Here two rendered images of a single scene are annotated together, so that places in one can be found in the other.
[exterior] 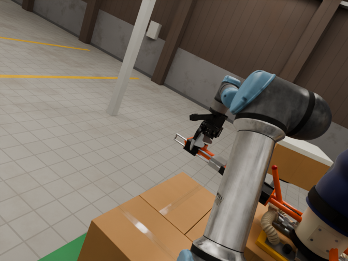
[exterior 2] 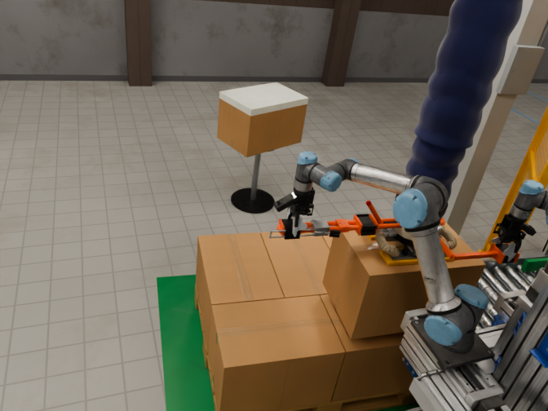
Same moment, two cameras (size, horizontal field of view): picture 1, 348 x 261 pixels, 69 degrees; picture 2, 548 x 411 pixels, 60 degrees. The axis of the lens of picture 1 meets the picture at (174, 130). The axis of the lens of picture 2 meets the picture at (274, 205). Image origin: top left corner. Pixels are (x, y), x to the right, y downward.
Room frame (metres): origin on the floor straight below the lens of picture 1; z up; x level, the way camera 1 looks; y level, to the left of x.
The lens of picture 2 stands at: (-0.04, 1.10, 2.33)
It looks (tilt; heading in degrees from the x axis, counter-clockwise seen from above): 32 degrees down; 316
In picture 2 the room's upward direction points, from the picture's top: 8 degrees clockwise
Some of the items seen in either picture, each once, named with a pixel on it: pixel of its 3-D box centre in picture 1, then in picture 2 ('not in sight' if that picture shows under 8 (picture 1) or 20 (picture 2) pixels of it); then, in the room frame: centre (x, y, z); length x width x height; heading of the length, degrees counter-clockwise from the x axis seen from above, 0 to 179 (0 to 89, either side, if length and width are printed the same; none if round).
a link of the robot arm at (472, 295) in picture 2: not in sight; (466, 306); (0.37, -0.32, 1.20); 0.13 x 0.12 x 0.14; 94
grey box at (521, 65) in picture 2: not in sight; (519, 70); (1.18, -2.07, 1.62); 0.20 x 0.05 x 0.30; 64
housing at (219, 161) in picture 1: (218, 163); (319, 227); (1.04, -0.24, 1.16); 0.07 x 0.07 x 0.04; 64
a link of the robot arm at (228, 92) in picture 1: (234, 98); (328, 177); (0.98, -0.16, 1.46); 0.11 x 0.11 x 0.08; 4
